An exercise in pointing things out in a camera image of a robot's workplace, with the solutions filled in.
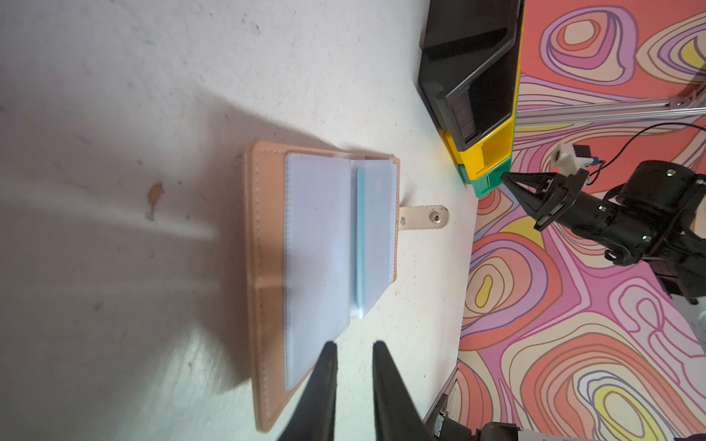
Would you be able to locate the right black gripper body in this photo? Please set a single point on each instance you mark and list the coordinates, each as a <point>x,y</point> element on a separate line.
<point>625,235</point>

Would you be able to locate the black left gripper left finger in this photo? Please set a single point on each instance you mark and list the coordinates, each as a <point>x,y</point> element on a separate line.
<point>315,415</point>

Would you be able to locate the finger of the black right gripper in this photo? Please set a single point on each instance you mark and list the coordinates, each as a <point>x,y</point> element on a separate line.
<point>530,188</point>
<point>559,199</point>

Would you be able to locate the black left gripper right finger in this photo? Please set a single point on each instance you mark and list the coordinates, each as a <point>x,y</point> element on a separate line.
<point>395,415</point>

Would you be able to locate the tan leather card holder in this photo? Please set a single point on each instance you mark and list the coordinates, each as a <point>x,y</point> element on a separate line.
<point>322,230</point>

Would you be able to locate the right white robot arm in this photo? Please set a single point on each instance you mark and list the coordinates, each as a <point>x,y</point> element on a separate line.
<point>646,219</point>

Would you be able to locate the green plastic storage bin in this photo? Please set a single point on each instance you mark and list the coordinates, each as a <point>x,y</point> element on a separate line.
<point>488,182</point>

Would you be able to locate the yellow plastic storage bin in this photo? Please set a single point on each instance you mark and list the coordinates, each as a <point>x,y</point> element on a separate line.
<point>485,151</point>

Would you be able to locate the black plastic storage bin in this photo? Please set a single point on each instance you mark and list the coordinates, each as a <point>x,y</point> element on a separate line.
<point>469,66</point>

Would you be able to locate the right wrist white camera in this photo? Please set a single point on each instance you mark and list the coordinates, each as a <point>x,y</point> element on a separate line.
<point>570,158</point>

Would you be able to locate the aluminium frame post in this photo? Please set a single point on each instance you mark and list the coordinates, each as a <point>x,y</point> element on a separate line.
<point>661,109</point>

